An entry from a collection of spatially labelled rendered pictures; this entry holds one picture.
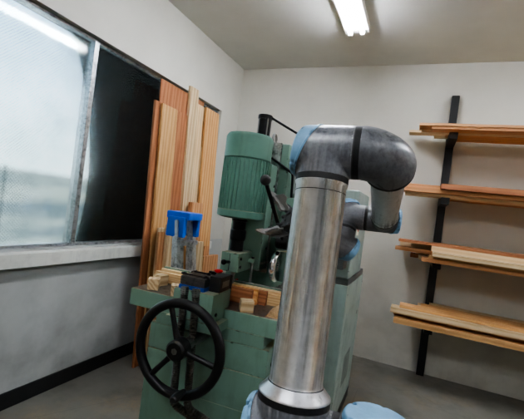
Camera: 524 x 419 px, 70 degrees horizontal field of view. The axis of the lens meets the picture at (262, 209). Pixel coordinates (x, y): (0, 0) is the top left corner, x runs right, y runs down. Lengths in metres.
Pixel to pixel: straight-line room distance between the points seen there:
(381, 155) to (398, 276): 2.84
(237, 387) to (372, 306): 2.47
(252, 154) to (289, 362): 0.76
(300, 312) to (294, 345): 0.07
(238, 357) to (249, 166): 0.64
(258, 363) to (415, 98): 2.96
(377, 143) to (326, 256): 0.25
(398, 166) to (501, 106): 2.96
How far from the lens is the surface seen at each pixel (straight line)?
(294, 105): 3.92
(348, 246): 1.30
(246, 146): 1.32
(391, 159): 0.81
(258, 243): 1.46
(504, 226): 3.61
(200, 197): 3.28
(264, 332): 1.23
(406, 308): 3.17
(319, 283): 0.77
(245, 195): 1.31
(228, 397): 1.35
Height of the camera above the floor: 1.24
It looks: level
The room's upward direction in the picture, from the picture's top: 7 degrees clockwise
